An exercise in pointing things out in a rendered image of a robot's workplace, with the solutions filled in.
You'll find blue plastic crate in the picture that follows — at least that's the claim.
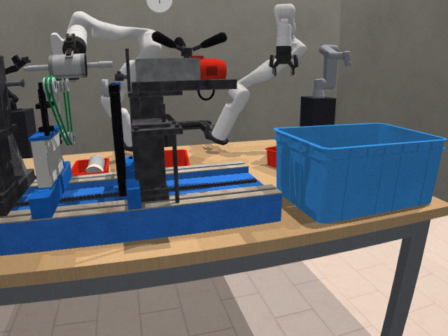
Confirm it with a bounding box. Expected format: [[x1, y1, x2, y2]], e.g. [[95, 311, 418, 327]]
[[274, 123, 448, 223]]

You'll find red tray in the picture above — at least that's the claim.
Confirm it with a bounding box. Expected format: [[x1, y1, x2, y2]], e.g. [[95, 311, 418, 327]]
[[265, 146, 277, 168], [164, 150, 190, 167], [71, 158, 109, 176]]

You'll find blue machine bed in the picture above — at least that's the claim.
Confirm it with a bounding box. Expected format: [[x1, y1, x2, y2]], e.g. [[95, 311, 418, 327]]
[[0, 161, 282, 256]]

